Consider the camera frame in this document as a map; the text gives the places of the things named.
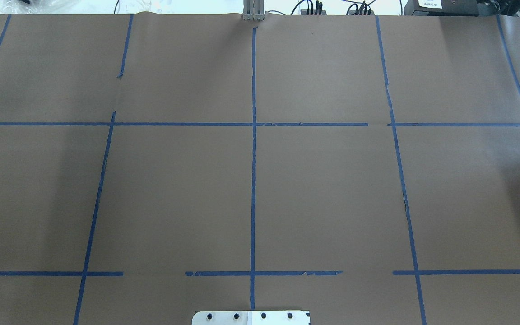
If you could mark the black box device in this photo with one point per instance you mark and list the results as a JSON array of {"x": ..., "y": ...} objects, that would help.
[{"x": 441, "y": 8}]

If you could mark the aluminium frame post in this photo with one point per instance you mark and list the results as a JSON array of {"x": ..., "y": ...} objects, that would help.
[{"x": 253, "y": 10}]

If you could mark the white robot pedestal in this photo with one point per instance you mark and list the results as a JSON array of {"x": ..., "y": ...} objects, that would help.
[{"x": 267, "y": 317}]

